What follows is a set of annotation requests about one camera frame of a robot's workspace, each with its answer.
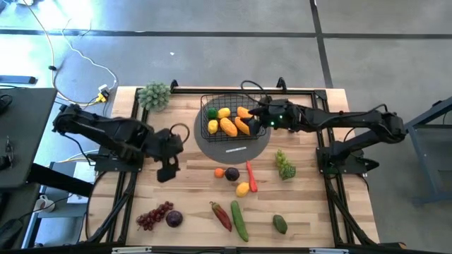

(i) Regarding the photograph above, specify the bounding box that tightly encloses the dark passion fruit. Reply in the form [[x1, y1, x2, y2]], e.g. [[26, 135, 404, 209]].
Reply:
[[224, 167, 241, 182]]

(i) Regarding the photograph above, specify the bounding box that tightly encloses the black wire basket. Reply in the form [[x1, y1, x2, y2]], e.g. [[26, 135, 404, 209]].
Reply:
[[200, 92, 268, 143]]

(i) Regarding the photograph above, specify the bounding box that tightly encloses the red grape bunch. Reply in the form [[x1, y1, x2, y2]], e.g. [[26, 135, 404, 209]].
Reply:
[[136, 200, 174, 232]]

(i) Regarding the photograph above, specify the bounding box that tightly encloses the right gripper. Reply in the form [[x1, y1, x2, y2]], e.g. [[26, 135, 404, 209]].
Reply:
[[241, 98, 296, 137]]

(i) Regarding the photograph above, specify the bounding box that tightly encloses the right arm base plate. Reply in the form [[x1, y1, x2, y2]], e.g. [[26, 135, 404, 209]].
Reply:
[[316, 144, 381, 176]]

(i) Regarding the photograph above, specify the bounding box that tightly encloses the white paper stack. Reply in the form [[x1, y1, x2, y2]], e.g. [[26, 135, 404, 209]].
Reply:
[[66, 162, 98, 205]]

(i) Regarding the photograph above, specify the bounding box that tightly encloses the green cucumber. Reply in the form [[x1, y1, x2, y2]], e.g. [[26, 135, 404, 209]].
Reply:
[[230, 200, 250, 243]]

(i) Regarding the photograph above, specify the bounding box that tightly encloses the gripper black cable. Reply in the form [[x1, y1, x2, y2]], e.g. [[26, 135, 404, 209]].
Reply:
[[240, 80, 273, 104], [168, 122, 191, 144]]

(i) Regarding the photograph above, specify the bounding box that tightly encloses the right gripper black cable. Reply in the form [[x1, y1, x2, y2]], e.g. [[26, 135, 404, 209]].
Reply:
[[240, 80, 273, 104]]

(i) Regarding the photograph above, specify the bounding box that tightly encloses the black aluminium table frame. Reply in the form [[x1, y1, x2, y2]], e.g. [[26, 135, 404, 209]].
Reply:
[[80, 86, 381, 250]]

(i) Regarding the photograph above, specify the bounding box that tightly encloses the green grape bunch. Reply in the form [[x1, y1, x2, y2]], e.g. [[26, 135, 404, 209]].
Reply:
[[275, 148, 297, 181]]

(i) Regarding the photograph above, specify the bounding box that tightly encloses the grey blue table frame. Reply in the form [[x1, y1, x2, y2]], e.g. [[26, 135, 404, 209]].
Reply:
[[404, 95, 452, 205]]

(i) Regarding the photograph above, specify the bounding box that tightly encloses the long dark red pepper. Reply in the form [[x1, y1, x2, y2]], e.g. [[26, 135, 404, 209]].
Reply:
[[209, 200, 233, 233]]

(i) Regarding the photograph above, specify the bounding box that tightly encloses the white mug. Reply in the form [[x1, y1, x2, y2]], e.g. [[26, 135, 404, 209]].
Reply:
[[34, 194, 57, 214]]

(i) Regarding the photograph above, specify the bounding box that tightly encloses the flat black bar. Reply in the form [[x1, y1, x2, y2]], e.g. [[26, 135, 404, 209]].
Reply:
[[0, 75, 37, 85]]

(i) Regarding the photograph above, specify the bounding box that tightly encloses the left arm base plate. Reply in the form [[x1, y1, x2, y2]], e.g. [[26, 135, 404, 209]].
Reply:
[[92, 146, 145, 173]]

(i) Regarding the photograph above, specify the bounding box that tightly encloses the black desk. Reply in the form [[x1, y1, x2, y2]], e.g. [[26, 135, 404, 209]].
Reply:
[[0, 87, 58, 190]]

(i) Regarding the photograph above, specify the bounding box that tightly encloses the cream floor cable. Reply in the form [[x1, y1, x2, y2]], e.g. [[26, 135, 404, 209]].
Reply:
[[23, 0, 103, 107]]

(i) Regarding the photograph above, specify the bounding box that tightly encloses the white light bar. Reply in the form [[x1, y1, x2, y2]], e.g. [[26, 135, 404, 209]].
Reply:
[[309, 248, 350, 254], [112, 246, 153, 254]]

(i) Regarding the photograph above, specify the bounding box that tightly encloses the black desk leg beam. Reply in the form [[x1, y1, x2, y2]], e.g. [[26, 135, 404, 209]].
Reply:
[[26, 164, 95, 198]]

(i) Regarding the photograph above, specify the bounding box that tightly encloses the purple onion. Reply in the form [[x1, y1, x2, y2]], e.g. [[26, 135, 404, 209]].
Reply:
[[165, 210, 184, 228]]

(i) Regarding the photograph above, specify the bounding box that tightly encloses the black desk cable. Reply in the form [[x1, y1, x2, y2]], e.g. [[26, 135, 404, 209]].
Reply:
[[0, 93, 13, 116]]

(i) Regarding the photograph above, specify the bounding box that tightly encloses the green avocado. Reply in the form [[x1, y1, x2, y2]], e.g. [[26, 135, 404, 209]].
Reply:
[[272, 214, 289, 235]]

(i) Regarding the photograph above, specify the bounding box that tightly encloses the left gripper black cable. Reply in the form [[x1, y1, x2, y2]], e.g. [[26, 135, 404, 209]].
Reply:
[[168, 122, 191, 144]]

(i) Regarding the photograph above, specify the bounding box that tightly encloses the white floor cable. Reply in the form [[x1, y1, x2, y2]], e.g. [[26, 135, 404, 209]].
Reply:
[[60, 30, 119, 89]]

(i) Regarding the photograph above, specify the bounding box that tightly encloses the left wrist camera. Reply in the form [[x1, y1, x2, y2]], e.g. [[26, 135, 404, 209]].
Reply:
[[156, 155, 180, 183]]

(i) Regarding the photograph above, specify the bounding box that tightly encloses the green potted plant white pot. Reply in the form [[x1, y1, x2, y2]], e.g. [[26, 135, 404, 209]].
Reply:
[[137, 81, 172, 112]]

